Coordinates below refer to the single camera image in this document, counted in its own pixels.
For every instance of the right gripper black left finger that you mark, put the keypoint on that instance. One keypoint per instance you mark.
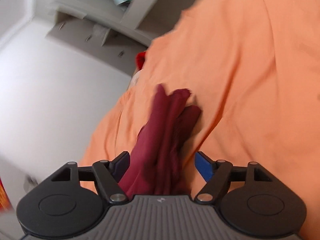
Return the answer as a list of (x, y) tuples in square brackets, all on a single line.
[(105, 175)]

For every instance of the dark red garment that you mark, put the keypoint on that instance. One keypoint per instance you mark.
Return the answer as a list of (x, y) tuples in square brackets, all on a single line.
[(156, 159)]

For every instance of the silver door handle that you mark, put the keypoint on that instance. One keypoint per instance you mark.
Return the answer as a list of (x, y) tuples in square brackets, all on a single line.
[(30, 182)]

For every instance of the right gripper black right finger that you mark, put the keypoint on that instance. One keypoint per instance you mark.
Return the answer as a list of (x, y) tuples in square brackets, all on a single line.
[(219, 175)]

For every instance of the red pillow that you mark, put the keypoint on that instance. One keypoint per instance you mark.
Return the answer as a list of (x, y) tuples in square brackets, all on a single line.
[(140, 59)]

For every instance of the grey built-in cabinet unit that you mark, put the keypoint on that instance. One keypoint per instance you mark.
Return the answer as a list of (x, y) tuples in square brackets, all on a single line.
[(109, 32)]

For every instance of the orange duvet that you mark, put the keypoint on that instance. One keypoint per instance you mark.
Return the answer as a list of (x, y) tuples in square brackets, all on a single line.
[(253, 68)]

